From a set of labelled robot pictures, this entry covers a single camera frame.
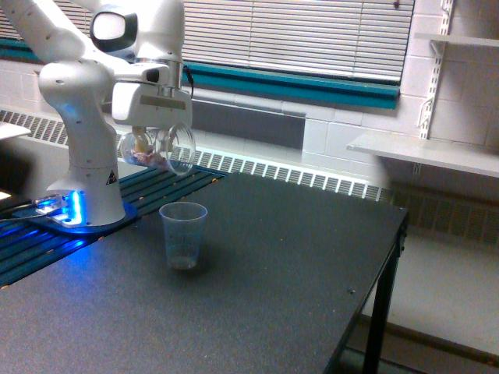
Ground black cable at base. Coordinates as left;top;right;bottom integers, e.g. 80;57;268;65
0;198;44;223

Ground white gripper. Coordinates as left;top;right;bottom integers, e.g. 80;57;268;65
111;60;193;153

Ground white window blinds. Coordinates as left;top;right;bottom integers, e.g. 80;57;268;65
0;0;415;83

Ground white shelf rail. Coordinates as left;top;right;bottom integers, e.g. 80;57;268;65
416;0;455;139

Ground empty clear plastic cup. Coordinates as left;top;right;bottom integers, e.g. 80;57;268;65
158;201;208;270

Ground white desk edge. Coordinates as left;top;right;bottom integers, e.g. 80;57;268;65
0;122;31;140

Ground clear cup with candies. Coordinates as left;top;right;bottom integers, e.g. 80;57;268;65
119;123;196;175

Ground white wall shelf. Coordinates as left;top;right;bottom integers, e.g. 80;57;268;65
414;33;499;48
347;132;498;178

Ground white upper wall shelf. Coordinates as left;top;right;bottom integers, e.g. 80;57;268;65
414;33;499;48

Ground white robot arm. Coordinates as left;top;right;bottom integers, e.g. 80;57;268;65
1;1;196;228

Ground white lower wall shelf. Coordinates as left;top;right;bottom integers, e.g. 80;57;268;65
347;132;498;178

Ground white baseboard radiator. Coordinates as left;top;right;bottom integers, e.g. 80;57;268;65
1;108;395;203

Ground black table leg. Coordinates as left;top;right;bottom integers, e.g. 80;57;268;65
363;215;409;373

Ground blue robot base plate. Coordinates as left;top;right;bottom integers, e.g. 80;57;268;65
12;203;138;237

